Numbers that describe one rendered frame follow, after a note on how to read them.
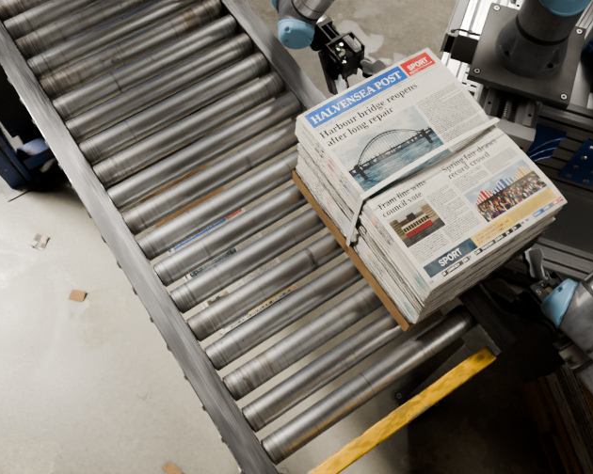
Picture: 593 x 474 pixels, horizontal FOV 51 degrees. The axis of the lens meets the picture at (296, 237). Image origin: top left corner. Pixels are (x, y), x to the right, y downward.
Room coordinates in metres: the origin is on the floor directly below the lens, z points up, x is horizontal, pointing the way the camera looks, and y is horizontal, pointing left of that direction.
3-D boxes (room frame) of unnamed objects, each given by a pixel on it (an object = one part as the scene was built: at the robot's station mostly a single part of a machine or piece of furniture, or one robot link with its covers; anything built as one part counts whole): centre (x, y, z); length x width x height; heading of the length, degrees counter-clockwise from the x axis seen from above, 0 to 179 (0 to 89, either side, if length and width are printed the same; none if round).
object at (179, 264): (0.53, 0.08, 0.77); 0.47 x 0.05 x 0.05; 126
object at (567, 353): (0.29, -0.52, 0.80); 0.08 x 0.05 x 0.08; 126
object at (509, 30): (0.95, -0.50, 0.87); 0.15 x 0.15 x 0.10
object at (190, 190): (0.64, 0.16, 0.77); 0.47 x 0.05 x 0.05; 126
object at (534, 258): (0.46, -0.46, 0.81); 0.09 x 0.03 x 0.06; 9
